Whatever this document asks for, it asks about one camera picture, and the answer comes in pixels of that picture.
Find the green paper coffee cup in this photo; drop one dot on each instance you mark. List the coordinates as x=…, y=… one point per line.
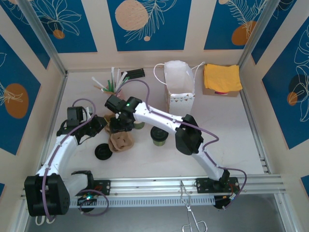
x=139, y=125
x=159, y=143

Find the brown pulp cup carrier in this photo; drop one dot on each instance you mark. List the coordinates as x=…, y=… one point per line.
x=120, y=143

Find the black plastic cup lid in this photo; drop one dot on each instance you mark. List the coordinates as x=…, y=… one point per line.
x=101, y=153
x=158, y=134

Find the animal print paper gift bag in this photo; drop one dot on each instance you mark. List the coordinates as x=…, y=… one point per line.
x=178, y=77

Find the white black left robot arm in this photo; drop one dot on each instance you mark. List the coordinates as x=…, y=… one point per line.
x=60, y=152

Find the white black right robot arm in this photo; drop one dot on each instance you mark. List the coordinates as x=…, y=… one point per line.
x=159, y=118

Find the pink straw holder cup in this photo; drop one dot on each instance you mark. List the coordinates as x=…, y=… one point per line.
x=120, y=93

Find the wooden stir stick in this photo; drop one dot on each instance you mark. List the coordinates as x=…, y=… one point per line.
x=99, y=87

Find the green straw in wrapper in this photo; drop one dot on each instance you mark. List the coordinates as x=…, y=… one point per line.
x=124, y=75

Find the black ridged plastic strip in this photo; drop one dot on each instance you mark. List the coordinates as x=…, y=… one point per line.
x=136, y=73

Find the small circuit board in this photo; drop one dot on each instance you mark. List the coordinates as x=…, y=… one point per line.
x=87, y=198
x=220, y=204

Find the brown cardboard napkin box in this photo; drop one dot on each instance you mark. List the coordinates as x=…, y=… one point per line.
x=207, y=93

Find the yellow cloth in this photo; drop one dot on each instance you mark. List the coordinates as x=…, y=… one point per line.
x=222, y=77

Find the aluminium side rail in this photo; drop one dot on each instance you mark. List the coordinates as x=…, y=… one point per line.
x=59, y=96
x=251, y=113

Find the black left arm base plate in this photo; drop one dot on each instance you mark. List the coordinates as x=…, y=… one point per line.
x=103, y=187

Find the aluminium mounting rail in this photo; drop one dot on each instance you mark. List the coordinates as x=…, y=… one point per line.
x=149, y=186

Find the aluminium frame post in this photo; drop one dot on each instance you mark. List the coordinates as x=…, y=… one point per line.
x=46, y=41
x=256, y=36

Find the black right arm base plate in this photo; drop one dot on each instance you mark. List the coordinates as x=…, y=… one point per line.
x=204, y=184

